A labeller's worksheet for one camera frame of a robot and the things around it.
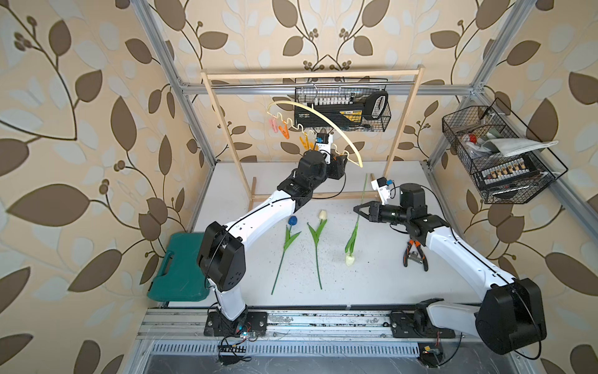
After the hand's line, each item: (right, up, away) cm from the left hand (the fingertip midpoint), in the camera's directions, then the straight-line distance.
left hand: (346, 155), depth 76 cm
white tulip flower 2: (+1, -31, +1) cm, 31 cm away
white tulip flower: (-6, -23, +23) cm, 33 cm away
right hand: (+3, -18, +3) cm, 19 cm away
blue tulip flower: (-20, -32, +18) cm, 42 cm away
